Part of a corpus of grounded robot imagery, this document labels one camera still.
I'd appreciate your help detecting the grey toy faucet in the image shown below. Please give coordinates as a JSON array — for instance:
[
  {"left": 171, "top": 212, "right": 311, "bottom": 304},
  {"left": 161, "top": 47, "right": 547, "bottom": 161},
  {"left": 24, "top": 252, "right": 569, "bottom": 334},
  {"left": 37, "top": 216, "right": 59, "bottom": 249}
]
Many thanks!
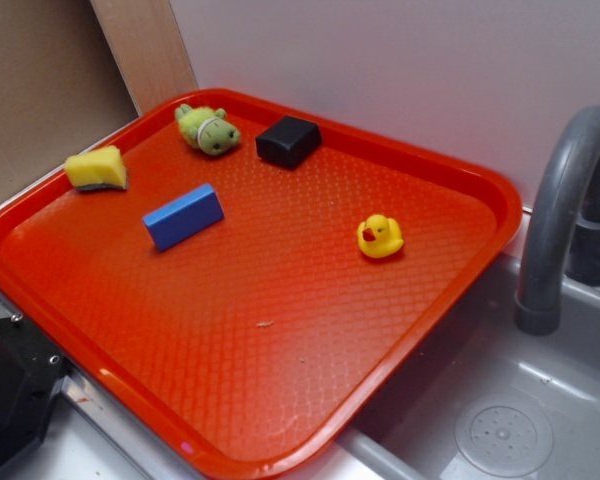
[{"left": 515, "top": 105, "right": 600, "bottom": 336}]

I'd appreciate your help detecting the blue rectangular block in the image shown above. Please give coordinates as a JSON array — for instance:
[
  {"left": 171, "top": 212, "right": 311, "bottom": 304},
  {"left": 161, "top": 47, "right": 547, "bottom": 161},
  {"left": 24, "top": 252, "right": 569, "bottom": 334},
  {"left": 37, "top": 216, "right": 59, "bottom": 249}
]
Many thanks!
[{"left": 142, "top": 184, "right": 225, "bottom": 251}]

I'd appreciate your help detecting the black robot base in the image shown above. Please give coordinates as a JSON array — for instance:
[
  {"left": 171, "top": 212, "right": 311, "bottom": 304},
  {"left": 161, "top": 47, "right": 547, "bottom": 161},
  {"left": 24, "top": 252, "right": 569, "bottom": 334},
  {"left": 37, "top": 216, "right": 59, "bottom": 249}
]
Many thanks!
[{"left": 0, "top": 313, "right": 67, "bottom": 476}]

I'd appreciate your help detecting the green plush toy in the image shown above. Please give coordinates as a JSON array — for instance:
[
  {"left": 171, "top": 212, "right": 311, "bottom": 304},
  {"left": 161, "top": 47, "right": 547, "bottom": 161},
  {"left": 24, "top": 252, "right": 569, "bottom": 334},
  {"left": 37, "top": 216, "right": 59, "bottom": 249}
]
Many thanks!
[{"left": 174, "top": 104, "right": 241, "bottom": 157}]

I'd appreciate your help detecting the wooden board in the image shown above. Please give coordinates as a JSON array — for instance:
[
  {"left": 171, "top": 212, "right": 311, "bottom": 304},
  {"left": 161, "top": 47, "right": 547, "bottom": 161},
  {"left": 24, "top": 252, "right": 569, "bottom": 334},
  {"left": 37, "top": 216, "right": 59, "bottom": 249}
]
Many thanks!
[{"left": 91, "top": 0, "right": 198, "bottom": 115}]

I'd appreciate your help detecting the brown cardboard panel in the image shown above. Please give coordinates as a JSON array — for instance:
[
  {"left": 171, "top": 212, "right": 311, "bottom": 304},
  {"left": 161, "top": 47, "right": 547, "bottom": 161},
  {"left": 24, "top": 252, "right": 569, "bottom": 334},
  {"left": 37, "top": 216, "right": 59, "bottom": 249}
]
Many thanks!
[{"left": 0, "top": 1, "right": 137, "bottom": 204}]

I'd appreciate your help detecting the grey toy sink basin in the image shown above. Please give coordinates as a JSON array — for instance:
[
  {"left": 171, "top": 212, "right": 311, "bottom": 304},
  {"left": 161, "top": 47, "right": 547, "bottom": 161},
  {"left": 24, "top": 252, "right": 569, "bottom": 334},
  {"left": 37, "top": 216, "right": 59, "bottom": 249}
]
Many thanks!
[{"left": 339, "top": 256, "right": 600, "bottom": 479}]

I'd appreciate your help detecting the black rectangular block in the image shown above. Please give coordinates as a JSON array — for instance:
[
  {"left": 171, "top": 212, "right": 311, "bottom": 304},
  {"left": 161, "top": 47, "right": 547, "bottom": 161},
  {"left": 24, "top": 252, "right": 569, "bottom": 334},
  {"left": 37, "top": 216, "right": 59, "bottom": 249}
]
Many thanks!
[{"left": 255, "top": 116, "right": 322, "bottom": 170}]

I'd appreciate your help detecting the red plastic tray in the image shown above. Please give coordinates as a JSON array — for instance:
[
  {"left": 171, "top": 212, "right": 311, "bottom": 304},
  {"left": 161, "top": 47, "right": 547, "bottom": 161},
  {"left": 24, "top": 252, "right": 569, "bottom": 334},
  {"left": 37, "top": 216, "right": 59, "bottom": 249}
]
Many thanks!
[{"left": 0, "top": 89, "right": 522, "bottom": 479}]

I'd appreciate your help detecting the yellow sponge with grey pad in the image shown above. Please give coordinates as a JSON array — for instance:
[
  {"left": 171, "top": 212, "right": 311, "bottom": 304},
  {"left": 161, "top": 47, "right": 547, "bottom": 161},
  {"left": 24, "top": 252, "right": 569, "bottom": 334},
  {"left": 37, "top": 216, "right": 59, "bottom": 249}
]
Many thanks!
[{"left": 64, "top": 145, "right": 128, "bottom": 191}]

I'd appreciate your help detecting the yellow rubber duck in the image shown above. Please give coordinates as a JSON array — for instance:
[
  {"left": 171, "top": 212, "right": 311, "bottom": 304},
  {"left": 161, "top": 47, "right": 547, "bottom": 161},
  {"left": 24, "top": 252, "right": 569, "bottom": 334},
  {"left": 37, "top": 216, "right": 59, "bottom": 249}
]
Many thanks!
[{"left": 356, "top": 214, "right": 404, "bottom": 259}]

